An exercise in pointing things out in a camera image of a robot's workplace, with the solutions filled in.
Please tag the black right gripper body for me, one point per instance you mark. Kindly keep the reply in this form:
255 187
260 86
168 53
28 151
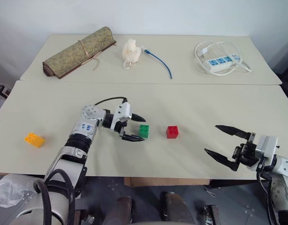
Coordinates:
248 153

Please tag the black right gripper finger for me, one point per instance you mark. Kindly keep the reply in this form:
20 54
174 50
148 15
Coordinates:
222 158
233 132

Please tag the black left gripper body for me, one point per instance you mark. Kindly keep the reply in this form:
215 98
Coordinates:
122 128

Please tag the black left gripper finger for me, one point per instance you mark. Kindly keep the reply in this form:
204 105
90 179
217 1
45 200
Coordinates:
137 117
132 138

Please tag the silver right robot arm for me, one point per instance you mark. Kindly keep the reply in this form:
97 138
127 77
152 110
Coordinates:
284 168

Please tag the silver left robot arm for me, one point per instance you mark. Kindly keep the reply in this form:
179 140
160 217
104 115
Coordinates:
84 132

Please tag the green toy brick cube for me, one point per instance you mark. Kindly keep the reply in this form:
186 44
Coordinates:
144 131

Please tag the red toy brick cube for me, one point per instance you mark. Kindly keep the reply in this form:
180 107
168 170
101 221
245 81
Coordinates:
172 132

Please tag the white mesh bath sponge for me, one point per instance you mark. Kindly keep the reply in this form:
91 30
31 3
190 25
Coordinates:
131 52

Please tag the dark brown rounded shape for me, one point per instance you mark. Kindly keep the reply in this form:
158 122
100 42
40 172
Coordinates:
121 211
175 208

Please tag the yellow toy brick cube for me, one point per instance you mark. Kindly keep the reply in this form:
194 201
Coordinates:
35 140

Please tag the rolled olive bamboo scroll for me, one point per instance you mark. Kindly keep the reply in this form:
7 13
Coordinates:
76 52

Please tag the clear crumpled plastic bag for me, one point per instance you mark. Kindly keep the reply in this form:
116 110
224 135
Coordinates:
9 191

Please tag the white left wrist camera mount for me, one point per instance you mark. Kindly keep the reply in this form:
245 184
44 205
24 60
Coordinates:
123 111

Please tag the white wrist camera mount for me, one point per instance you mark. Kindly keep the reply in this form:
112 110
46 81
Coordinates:
123 111
267 146

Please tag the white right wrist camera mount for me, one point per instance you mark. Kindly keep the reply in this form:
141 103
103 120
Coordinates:
267 146

